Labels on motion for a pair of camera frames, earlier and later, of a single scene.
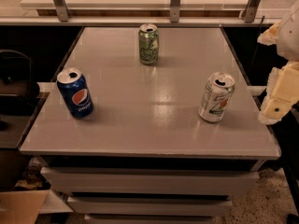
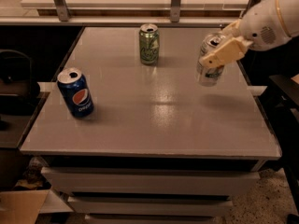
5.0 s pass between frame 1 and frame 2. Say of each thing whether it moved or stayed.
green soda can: stayed
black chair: stayed
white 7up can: moved
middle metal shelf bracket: stayed
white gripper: moved
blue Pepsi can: stayed
